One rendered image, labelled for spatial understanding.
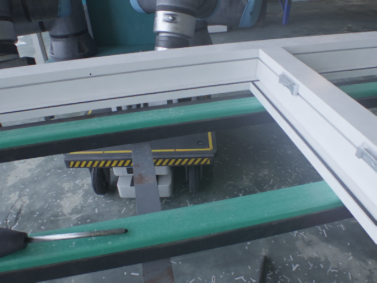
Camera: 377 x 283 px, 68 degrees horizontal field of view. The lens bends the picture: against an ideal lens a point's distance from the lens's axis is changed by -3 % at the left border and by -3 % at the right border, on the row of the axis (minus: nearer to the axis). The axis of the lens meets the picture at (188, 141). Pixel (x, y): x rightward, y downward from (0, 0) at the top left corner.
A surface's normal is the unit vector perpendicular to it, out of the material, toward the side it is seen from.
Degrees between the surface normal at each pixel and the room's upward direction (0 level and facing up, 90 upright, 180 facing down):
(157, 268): 0
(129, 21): 90
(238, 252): 0
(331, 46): 90
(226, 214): 0
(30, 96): 90
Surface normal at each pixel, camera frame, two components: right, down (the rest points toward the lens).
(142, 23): 0.00, 0.60
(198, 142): -0.04, -0.80
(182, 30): 0.45, 0.29
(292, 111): -0.98, 0.15
